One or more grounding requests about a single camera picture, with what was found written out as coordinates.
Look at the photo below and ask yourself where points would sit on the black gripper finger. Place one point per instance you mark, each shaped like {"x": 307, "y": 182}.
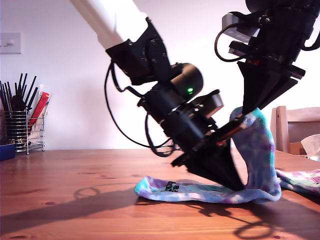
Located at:
{"x": 228, "y": 165}
{"x": 207, "y": 167}
{"x": 257, "y": 85}
{"x": 282, "y": 87}

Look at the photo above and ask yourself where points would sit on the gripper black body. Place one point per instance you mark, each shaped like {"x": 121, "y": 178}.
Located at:
{"x": 192, "y": 130}
{"x": 280, "y": 45}

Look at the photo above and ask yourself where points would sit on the tie-dye Hugging Face sock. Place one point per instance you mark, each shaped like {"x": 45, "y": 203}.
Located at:
{"x": 305, "y": 181}
{"x": 260, "y": 150}

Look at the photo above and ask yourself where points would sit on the brown wooden chair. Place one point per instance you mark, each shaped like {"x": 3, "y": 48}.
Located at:
{"x": 282, "y": 130}

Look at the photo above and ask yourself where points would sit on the grey tissue box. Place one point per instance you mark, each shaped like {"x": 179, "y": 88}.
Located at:
{"x": 314, "y": 158}

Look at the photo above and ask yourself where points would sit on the red and yellow paper packet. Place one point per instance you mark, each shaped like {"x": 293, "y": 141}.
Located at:
{"x": 42, "y": 102}

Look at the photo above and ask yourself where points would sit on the beige paper packet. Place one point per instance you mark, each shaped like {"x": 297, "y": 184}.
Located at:
{"x": 37, "y": 132}

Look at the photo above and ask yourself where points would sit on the black chopstick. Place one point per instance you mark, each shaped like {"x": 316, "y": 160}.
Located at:
{"x": 25, "y": 81}
{"x": 20, "y": 81}
{"x": 32, "y": 87}
{"x": 33, "y": 98}
{"x": 6, "y": 96}
{"x": 17, "y": 88}
{"x": 10, "y": 92}
{"x": 3, "y": 95}

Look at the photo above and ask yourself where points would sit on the dark blue container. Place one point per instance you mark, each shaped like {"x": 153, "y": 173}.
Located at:
{"x": 7, "y": 152}

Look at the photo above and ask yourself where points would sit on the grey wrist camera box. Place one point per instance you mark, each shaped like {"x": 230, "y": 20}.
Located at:
{"x": 212, "y": 102}
{"x": 237, "y": 25}

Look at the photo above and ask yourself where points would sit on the white light switch plate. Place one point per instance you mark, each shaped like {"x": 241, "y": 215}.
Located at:
{"x": 13, "y": 42}

